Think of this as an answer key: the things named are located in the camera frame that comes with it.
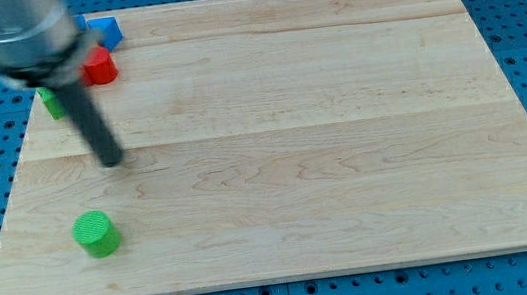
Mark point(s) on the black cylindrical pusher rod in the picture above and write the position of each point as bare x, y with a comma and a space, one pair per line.
86, 118

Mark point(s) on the green cylinder block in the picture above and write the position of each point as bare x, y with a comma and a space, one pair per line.
96, 234

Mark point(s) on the green block behind arm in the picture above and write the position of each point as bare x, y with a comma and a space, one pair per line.
51, 103

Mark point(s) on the blue block behind arm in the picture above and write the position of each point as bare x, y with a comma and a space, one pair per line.
81, 22

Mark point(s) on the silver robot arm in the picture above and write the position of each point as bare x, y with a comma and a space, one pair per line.
41, 45

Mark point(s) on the red cylinder block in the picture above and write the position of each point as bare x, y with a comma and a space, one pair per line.
98, 67

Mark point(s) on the blue triangular block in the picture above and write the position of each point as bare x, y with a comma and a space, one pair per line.
109, 31

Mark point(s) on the wooden board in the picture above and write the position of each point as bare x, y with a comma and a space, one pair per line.
268, 141

